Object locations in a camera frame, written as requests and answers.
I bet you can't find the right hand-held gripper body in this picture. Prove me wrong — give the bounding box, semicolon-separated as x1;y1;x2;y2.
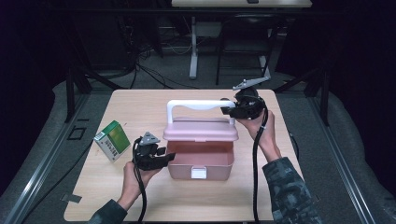
233;76;271;121

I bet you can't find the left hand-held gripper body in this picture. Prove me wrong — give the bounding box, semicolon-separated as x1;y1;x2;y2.
133;132;162;172

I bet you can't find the green and white carton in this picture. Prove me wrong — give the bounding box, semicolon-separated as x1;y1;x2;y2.
93;119;132;163

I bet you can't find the pink plastic lidded box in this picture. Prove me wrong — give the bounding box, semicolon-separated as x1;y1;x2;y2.
163;99;240;181

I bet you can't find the person's left hand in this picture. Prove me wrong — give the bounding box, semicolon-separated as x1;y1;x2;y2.
120;161;163;203

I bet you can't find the person's right hand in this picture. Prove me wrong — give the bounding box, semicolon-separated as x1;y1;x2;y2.
236;110;282;162

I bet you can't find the black chair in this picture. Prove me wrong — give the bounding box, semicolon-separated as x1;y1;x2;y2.
215;13;279;87

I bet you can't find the grey tape piece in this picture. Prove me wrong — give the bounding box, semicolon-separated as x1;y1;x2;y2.
60;193;82;203

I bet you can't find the white desk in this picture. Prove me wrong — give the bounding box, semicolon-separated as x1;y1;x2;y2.
171;0;313;80

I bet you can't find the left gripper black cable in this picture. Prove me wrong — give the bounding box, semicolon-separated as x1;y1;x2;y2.
132;138;148;223

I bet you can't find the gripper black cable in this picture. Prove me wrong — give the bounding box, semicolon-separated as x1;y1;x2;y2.
132;138;148;223
251;105;270;223

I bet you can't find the thin black floor cable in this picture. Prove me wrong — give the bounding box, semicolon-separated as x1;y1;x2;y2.
40;139;95;200
288;132;301;161

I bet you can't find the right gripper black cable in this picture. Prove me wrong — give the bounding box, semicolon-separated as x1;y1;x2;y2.
251;105;270;223

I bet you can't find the black floor cable bundle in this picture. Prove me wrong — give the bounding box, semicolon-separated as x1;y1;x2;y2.
118;18;200;91

